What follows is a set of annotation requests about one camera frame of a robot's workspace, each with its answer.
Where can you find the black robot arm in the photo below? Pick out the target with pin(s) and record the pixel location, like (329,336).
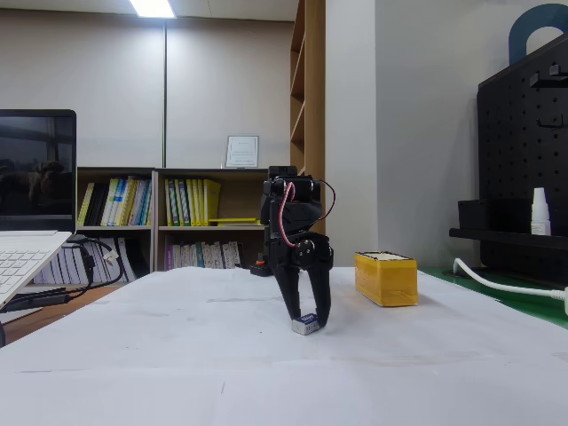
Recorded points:
(288,175)

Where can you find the low wooden bookshelf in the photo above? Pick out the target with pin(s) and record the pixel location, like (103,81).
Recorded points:
(239,195)
(115,231)

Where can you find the flat yellow folder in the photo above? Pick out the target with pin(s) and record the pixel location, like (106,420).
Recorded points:
(235,220)

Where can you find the small white bottle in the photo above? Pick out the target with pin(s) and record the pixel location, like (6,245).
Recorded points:
(541,217)

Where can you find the tall wooden shelf unit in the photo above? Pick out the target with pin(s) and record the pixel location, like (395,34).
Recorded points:
(313,111)

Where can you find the yellow rectangular box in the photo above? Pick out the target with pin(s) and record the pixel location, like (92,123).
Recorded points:
(395,284)

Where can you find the white laptop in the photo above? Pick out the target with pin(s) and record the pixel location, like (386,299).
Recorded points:
(26,177)

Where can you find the black pegboard organiser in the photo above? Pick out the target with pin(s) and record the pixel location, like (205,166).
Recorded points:
(519,155)

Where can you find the black pegboard hook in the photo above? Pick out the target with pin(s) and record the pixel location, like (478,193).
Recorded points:
(548,75)

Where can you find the black usb dongle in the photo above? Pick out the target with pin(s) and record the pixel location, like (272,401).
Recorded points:
(40,299)

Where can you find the orange black table clamp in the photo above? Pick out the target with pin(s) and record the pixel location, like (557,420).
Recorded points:
(259,268)

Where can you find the thin yellow book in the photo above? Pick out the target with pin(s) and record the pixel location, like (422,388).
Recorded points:
(85,204)

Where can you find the ceiling light panel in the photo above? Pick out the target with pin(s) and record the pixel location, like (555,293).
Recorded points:
(153,8)

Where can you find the framed white certificate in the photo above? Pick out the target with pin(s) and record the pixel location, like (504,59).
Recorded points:
(242,152)

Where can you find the black box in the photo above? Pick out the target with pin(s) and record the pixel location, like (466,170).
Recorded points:
(492,215)

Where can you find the white taped paper cover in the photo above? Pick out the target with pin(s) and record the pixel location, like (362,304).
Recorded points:
(266,355)

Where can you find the blue arch shape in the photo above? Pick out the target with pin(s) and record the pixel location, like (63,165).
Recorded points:
(517,35)

